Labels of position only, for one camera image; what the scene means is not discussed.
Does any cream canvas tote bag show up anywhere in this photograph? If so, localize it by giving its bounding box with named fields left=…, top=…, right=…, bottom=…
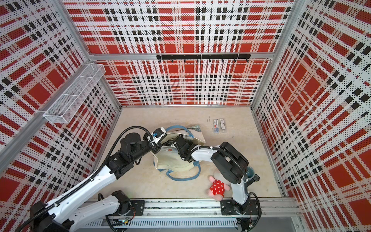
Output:
left=153, top=125, right=205, bottom=182

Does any clear compass set case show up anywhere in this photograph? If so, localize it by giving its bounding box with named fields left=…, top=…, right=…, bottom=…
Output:
left=220, top=119, right=226, bottom=132
left=213, top=119, right=220, bottom=133

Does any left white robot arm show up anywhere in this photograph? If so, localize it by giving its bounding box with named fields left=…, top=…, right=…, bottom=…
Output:
left=16, top=128, right=166, bottom=232

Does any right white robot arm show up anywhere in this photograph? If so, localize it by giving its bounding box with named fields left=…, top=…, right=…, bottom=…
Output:
left=170, top=135, right=260, bottom=207

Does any pink plush toy red dress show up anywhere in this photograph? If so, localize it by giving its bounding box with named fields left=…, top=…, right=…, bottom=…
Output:
left=206, top=170, right=231, bottom=202

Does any teal ceramic cup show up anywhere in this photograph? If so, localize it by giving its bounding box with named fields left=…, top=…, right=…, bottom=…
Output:
left=246, top=166, right=255, bottom=180

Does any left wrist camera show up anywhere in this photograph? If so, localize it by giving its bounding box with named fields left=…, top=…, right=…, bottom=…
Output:
left=153, top=127, right=166, bottom=139

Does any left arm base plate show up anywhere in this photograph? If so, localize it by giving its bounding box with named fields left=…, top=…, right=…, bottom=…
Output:
left=119, top=200, right=146, bottom=216

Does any white wire mesh basket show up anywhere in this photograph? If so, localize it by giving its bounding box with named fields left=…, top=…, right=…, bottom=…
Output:
left=43, top=63, right=105, bottom=124

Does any black wall hook rail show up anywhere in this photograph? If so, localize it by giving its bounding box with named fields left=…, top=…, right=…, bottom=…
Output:
left=156, top=54, right=251, bottom=62

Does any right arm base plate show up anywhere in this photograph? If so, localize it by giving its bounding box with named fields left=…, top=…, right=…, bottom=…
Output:
left=220, top=199, right=261, bottom=216

